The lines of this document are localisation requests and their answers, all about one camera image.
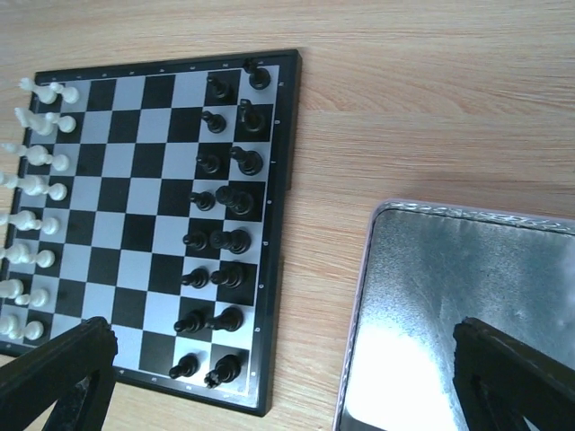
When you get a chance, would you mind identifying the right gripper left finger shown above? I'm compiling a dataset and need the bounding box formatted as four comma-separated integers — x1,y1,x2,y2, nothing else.
1,317,118,430

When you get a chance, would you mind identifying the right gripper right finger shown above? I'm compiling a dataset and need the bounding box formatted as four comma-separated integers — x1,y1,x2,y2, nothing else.
453,318,574,430

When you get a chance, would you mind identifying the pink tray of black pieces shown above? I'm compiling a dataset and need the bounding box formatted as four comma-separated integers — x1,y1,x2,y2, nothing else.
333,198,574,430

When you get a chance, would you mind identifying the black rook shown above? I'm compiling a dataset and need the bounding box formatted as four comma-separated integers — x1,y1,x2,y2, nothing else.
204,354,242,389
243,57,271,91

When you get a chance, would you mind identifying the black knight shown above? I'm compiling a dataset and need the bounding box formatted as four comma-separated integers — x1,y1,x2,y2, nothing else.
238,99,265,133
206,306,243,332

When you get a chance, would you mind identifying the black bishop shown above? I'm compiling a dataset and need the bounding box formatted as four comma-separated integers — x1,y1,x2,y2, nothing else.
209,262,246,289
229,146,263,176

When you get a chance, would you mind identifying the black and grey chessboard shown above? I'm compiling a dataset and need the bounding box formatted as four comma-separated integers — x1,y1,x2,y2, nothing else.
1,49,302,416

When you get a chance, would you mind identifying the black king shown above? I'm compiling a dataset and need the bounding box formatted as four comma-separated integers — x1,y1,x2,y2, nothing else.
208,229,252,255

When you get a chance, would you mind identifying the black queen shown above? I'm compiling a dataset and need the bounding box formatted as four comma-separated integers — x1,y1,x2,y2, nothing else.
215,185,254,216

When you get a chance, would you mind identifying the white pawn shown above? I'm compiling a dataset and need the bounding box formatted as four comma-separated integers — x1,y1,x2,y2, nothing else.
47,183,67,201
48,154,70,172
14,288,49,307
40,217,60,235
23,321,45,340
34,250,56,268

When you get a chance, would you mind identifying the white rook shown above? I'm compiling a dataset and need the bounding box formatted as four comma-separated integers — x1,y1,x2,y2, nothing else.
0,314,23,339

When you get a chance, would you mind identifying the white knight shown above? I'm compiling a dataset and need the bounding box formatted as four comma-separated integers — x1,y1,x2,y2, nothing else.
0,279,23,299

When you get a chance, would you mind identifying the black pawn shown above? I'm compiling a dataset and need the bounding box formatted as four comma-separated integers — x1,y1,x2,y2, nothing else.
182,230,209,251
196,153,221,175
173,310,206,333
207,75,232,101
168,353,199,379
201,110,226,134
189,191,216,212
181,268,210,289

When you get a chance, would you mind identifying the white bishop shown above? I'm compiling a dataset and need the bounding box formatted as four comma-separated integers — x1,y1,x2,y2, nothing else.
0,243,31,264

